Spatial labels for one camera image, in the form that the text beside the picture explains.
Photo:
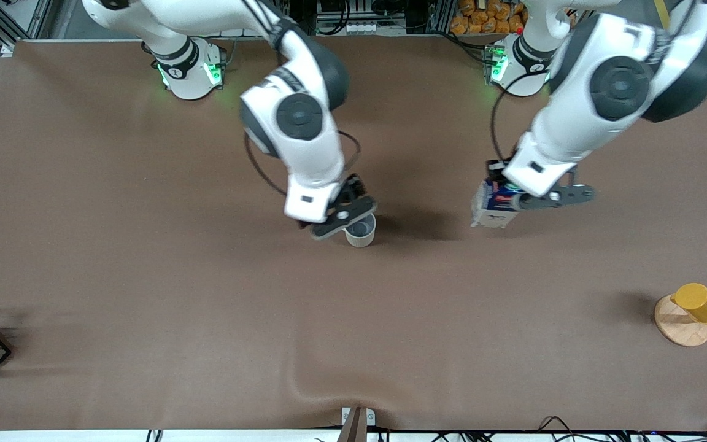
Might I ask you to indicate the wooden mug stand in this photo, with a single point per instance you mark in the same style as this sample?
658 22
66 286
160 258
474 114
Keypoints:
679 328

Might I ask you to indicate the yellow cup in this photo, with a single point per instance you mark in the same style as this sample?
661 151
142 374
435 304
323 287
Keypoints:
700 302

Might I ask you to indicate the small metal bracket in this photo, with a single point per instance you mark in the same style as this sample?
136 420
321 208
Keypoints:
370 417

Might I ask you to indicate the brown post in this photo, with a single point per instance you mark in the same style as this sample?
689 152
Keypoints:
353 426

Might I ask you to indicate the brown table cover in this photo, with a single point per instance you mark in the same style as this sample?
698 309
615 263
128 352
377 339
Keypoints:
206 276

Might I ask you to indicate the long white power strip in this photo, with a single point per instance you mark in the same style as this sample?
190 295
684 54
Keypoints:
359 28

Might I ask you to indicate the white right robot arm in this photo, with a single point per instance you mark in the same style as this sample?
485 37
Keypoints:
298 116

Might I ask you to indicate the aluminium frame profile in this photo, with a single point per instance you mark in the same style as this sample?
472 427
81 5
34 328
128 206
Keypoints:
7 34

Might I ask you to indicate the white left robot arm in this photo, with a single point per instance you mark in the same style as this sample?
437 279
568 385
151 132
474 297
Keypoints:
617 86

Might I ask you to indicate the grey cup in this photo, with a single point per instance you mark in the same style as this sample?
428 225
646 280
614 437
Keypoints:
361 236

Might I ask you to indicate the blue white milk carton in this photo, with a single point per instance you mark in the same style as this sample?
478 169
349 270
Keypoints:
491 212

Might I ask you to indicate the pile of orange buns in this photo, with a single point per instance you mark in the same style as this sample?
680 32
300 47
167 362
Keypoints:
482 18

